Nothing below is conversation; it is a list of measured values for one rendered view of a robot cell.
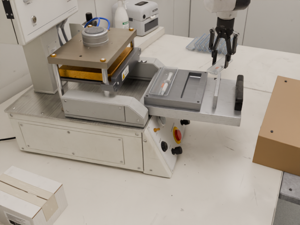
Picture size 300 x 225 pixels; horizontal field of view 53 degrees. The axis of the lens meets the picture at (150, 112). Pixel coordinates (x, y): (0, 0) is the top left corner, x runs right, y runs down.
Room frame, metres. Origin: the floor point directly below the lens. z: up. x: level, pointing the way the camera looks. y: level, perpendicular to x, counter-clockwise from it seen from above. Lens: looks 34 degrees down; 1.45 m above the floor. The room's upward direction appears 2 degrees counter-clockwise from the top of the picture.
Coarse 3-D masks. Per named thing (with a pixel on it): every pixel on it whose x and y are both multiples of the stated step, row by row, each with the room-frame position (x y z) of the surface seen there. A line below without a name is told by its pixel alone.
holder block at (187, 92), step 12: (180, 72) 0.90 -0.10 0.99; (192, 72) 0.90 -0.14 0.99; (204, 72) 0.89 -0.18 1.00; (180, 84) 0.82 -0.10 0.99; (192, 84) 0.84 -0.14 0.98; (204, 84) 0.81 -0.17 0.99; (144, 96) 0.75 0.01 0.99; (156, 96) 0.75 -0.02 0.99; (168, 96) 0.75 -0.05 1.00; (180, 96) 0.75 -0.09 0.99; (192, 96) 0.77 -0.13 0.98; (192, 108) 0.71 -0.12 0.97
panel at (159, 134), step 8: (152, 120) 0.74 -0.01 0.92; (168, 120) 0.83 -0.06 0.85; (176, 120) 0.88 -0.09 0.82; (152, 128) 0.72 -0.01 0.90; (160, 128) 0.76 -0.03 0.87; (168, 128) 0.80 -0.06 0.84; (176, 128) 0.85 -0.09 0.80; (184, 128) 0.90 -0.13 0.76; (152, 136) 0.70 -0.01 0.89; (160, 136) 0.73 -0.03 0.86; (168, 136) 0.77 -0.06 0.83; (160, 144) 0.71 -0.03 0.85; (168, 144) 0.75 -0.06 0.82; (176, 144) 0.79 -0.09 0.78; (160, 152) 0.69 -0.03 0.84; (168, 152) 0.72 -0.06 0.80; (168, 160) 0.70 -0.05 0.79
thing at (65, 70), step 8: (128, 48) 0.96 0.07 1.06; (120, 56) 0.90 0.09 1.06; (112, 64) 0.84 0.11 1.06; (120, 64) 0.85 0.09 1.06; (64, 72) 0.82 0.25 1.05; (72, 72) 0.81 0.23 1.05; (80, 72) 0.80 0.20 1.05; (88, 72) 0.79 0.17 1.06; (96, 72) 0.79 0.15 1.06; (112, 72) 0.79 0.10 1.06; (64, 80) 0.82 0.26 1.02; (72, 80) 0.81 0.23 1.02; (80, 80) 0.80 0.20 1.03; (88, 80) 0.80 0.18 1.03; (96, 80) 0.79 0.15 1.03
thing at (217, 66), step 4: (220, 60) 1.38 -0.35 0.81; (224, 60) 1.37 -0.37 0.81; (216, 64) 1.33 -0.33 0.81; (220, 64) 1.33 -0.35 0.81; (224, 64) 1.33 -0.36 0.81; (208, 68) 1.29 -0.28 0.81; (212, 68) 1.29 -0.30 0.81; (216, 68) 1.29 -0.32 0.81; (220, 68) 1.29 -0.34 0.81; (216, 72) 1.25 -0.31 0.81
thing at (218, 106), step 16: (208, 80) 0.88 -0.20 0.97; (224, 80) 0.88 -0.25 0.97; (208, 96) 0.78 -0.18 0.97; (224, 96) 0.78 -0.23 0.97; (160, 112) 0.73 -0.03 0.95; (176, 112) 0.72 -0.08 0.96; (192, 112) 0.70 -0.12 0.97; (208, 112) 0.70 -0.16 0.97; (224, 112) 0.70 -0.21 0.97; (240, 112) 0.69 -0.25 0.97
